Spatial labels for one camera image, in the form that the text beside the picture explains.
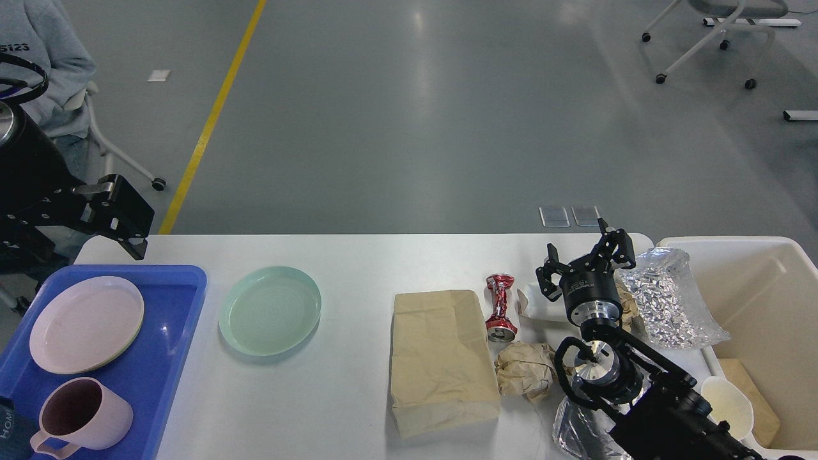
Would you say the white desk foot bar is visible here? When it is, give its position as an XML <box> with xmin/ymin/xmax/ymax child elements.
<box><xmin>703</xmin><ymin>17</ymin><xmax>801</xmax><ymax>28</ymax></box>

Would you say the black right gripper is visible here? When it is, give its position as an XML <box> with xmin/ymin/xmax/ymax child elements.
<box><xmin>535</xmin><ymin>217</ymin><xmax>637</xmax><ymax>327</ymax></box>

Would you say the small crumpled brown paper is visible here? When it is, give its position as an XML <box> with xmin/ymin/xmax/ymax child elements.
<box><xmin>616</xmin><ymin>280</ymin><xmax>643</xmax><ymax>333</ymax></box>

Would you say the white paper cup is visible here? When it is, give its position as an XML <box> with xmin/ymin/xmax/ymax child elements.
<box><xmin>515</xmin><ymin>283</ymin><xmax>569</xmax><ymax>323</ymax></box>

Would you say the pink mug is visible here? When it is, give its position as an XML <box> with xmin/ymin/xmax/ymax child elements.
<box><xmin>29</xmin><ymin>378</ymin><xmax>134</xmax><ymax>459</ymax></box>

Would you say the blue plastic tray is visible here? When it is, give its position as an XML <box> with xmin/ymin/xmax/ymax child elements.
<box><xmin>1</xmin><ymin>264</ymin><xmax>207</xmax><ymax>459</ymax></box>

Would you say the white chair of person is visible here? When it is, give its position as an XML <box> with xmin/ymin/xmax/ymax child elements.
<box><xmin>63</xmin><ymin>81</ymin><xmax>167</xmax><ymax>192</ymax></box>

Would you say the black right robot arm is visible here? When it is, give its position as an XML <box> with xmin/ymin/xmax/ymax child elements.
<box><xmin>536</xmin><ymin>218</ymin><xmax>760</xmax><ymax>459</ymax></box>

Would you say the white floor bar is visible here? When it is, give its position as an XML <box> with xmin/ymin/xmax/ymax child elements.
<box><xmin>782</xmin><ymin>110</ymin><xmax>818</xmax><ymax>122</ymax></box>

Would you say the pink plate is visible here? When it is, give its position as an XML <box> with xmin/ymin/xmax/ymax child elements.
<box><xmin>29</xmin><ymin>276</ymin><xmax>145</xmax><ymax>375</ymax></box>

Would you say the brown cardboard in bin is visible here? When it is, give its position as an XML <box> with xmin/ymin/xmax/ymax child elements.
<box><xmin>718</xmin><ymin>358</ymin><xmax>781</xmax><ymax>448</ymax></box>

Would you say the seated person grey hoodie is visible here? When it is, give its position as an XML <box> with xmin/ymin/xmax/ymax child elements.
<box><xmin>1</xmin><ymin>1</ymin><xmax>96</xmax><ymax>180</ymax></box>

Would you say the mint green plate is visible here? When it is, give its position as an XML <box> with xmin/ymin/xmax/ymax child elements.
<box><xmin>219</xmin><ymin>266</ymin><xmax>322</xmax><ymax>357</ymax></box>

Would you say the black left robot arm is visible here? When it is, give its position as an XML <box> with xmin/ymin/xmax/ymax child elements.
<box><xmin>1</xmin><ymin>53</ymin><xmax>155</xmax><ymax>270</ymax></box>

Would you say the left floor outlet plate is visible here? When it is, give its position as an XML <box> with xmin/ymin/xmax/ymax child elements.
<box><xmin>539</xmin><ymin>206</ymin><xmax>571</xmax><ymax>228</ymax></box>

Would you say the flat brown paper bag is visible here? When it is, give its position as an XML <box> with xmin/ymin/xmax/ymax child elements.
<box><xmin>390</xmin><ymin>290</ymin><xmax>502</xmax><ymax>439</ymax></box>

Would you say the silver foil bag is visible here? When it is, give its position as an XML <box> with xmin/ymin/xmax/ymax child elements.
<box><xmin>617</xmin><ymin>247</ymin><xmax>731</xmax><ymax>349</ymax></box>

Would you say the beige plastic bin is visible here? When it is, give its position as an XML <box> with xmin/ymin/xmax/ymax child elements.
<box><xmin>658</xmin><ymin>236</ymin><xmax>817</xmax><ymax>459</ymax></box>

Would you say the crumpled brown paper ball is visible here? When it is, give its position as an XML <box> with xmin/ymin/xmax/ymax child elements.
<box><xmin>494</xmin><ymin>342</ymin><xmax>558</xmax><ymax>402</ymax></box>

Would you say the white bowl in bin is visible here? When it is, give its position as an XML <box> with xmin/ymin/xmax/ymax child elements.
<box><xmin>701</xmin><ymin>376</ymin><xmax>755</xmax><ymax>440</ymax></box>

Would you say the crushed red soda can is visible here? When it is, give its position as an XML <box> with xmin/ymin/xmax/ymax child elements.
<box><xmin>486</xmin><ymin>273</ymin><xmax>518</xmax><ymax>343</ymax></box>

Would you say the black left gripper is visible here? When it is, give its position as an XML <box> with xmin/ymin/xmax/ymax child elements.
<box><xmin>1</xmin><ymin>102</ymin><xmax>155</xmax><ymax>273</ymax></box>

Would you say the right floor outlet plate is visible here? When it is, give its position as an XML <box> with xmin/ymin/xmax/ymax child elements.
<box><xmin>571</xmin><ymin>206</ymin><xmax>601</xmax><ymax>227</ymax></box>

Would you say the floor outlet plate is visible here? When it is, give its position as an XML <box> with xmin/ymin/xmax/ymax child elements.
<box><xmin>571</xmin><ymin>206</ymin><xmax>601</xmax><ymax>227</ymax></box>
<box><xmin>539</xmin><ymin>206</ymin><xmax>571</xmax><ymax>228</ymax></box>

